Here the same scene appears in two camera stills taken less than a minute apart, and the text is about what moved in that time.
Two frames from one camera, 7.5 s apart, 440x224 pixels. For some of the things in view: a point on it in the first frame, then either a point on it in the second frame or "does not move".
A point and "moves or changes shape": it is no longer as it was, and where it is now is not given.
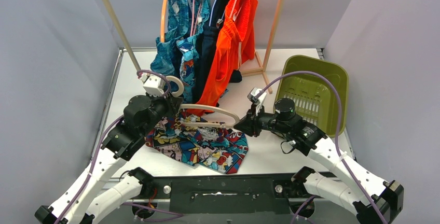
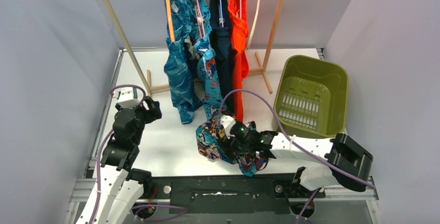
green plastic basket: [315, 98] does not move
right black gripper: [250, 123] → [225, 143]
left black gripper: [173, 104] → [149, 107]
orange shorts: [235, 45] moves or changes shape
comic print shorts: [222, 150] → [210, 135]
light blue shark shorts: [189, 47] → [200, 18]
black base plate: [227, 194] does not move
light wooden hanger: [215, 124] → [258, 10]
